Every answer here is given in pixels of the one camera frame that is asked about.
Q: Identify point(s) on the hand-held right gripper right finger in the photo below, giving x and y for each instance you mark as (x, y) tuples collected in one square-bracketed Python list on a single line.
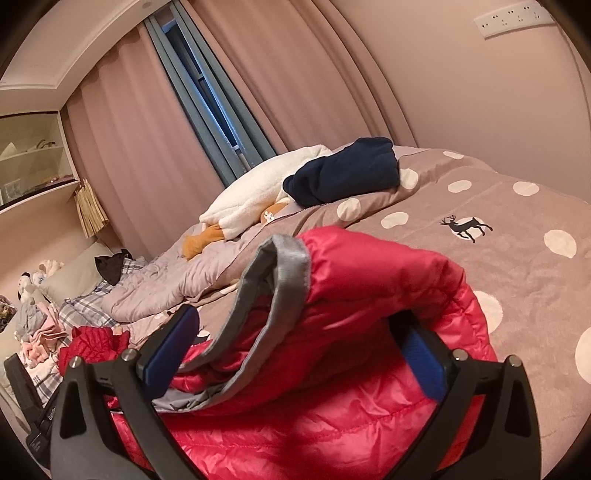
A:
[(425, 364)]

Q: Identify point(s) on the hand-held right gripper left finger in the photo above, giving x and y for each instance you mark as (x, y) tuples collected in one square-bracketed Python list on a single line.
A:
[(171, 346)]

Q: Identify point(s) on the pink down jacket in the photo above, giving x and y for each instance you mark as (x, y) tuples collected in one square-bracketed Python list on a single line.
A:
[(369, 286)]

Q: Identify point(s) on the pile of pink clothes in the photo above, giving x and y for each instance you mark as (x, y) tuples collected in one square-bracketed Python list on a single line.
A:
[(39, 339)]

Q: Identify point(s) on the grey quilt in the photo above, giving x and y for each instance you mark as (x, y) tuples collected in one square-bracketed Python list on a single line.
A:
[(184, 277)]

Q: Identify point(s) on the folded red down jacket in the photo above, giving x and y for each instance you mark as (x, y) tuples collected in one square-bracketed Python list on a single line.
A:
[(92, 344)]

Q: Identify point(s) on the plaid bedding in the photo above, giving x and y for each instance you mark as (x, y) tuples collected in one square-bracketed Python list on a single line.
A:
[(92, 309)]

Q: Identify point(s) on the black garment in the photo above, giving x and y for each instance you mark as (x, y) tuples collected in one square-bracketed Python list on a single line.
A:
[(111, 267)]

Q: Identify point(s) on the white pillow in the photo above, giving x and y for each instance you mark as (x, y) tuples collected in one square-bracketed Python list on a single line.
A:
[(74, 281)]

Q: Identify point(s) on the polka dot bedspread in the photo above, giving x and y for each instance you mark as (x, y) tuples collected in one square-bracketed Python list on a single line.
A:
[(521, 277)]

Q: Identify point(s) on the plush toys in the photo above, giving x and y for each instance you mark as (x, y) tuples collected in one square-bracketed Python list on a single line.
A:
[(37, 279)]

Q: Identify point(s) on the straw fringe hanging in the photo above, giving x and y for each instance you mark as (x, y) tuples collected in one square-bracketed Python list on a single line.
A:
[(92, 210)]

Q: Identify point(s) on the navy garment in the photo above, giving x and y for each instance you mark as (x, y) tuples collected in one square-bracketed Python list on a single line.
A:
[(346, 170)]

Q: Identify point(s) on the pink curtain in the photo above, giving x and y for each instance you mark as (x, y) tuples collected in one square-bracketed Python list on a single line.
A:
[(138, 138)]

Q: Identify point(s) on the blue curtain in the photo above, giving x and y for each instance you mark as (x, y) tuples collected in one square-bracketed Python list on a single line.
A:
[(207, 120)]

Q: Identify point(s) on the window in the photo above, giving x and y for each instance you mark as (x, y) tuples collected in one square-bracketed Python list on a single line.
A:
[(198, 78)]

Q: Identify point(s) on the white wall shelf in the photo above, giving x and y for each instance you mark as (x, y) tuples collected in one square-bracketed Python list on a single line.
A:
[(32, 184)]

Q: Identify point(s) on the white wall socket strip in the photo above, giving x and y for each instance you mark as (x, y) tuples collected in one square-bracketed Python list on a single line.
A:
[(512, 19)]

